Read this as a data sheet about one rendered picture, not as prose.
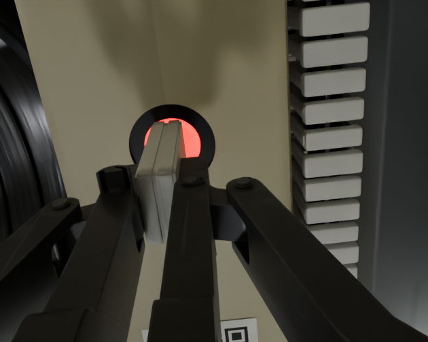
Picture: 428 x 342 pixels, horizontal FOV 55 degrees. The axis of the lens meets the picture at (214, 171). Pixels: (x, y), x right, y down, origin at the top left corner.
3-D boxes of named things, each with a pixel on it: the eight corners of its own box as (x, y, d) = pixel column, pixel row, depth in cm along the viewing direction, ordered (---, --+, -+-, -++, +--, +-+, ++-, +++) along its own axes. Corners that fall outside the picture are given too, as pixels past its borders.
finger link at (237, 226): (174, 212, 13) (264, 202, 13) (179, 157, 18) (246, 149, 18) (180, 250, 14) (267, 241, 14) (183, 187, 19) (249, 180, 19)
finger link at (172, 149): (153, 174, 15) (174, 172, 15) (166, 120, 21) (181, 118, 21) (166, 245, 16) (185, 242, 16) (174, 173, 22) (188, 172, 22)
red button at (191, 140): (197, 116, 21) (203, 169, 22) (197, 108, 23) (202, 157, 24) (139, 123, 21) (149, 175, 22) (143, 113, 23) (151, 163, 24)
